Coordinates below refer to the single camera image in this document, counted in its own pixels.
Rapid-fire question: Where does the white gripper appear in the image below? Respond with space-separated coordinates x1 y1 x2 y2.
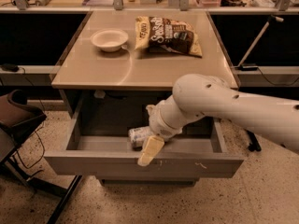
137 105 182 166

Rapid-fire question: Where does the blue labelled plastic bottle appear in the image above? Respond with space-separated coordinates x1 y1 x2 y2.
128 126 152 148

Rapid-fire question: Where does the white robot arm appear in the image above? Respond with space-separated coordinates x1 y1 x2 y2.
137 74 299 166

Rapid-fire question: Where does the grey open drawer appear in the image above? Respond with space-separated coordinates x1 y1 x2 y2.
46 100 243 182

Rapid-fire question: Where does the grey counter cabinet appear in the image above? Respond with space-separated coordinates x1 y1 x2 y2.
50 9 240 185

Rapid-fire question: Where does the black table leg right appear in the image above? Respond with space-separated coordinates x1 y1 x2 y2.
247 131 262 152

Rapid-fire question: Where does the brown yellow chip bag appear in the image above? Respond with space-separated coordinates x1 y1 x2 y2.
135 16 203 57

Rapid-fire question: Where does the white bowl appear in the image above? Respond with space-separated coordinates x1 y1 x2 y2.
91 29 128 52

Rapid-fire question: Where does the black power adapter right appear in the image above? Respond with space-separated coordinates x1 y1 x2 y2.
239 63 259 71

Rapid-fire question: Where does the black power adapter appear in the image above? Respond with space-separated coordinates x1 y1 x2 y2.
239 63 259 71
0 63 19 72

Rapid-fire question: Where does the dark brown chair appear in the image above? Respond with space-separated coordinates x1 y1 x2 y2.
0 90 81 224

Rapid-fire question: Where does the white leaning rod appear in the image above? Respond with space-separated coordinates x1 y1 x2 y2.
236 15 284 69

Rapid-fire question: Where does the black power adapter left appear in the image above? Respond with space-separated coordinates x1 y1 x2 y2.
0 63 19 72

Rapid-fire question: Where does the black cable on floor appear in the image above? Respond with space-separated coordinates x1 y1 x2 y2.
14 68 47 170

